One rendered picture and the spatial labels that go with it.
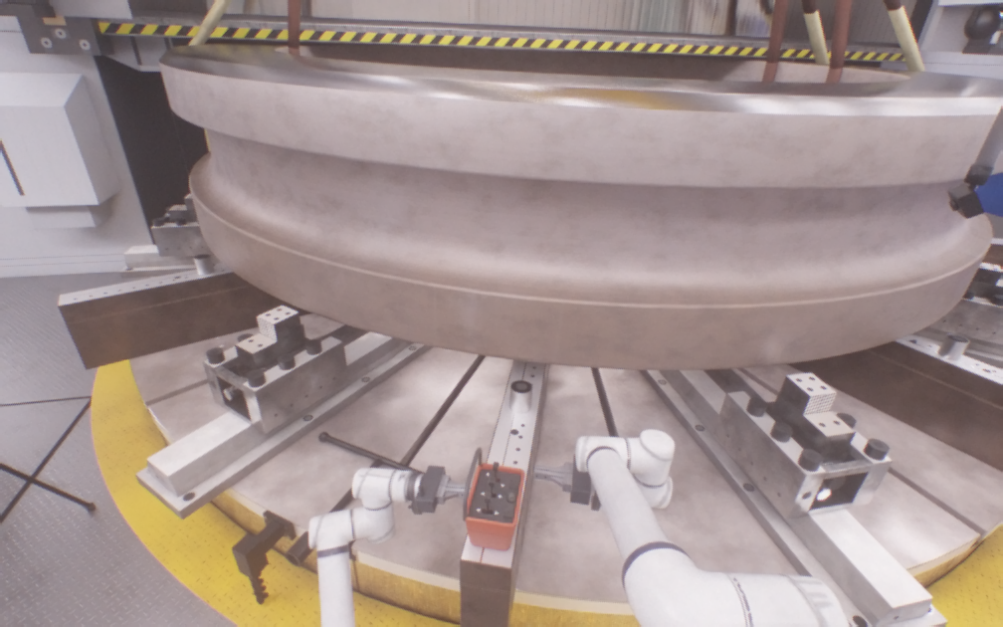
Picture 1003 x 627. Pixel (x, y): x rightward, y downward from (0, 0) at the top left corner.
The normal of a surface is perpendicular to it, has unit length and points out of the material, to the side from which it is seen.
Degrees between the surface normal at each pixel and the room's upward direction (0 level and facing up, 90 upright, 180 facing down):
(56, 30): 90
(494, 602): 90
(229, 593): 0
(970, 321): 90
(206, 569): 0
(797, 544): 0
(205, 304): 90
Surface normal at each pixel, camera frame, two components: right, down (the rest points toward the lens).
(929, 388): -0.82, 0.25
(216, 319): 0.58, 0.41
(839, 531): 0.04, -0.88
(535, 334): -0.14, 0.48
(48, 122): 0.22, 0.48
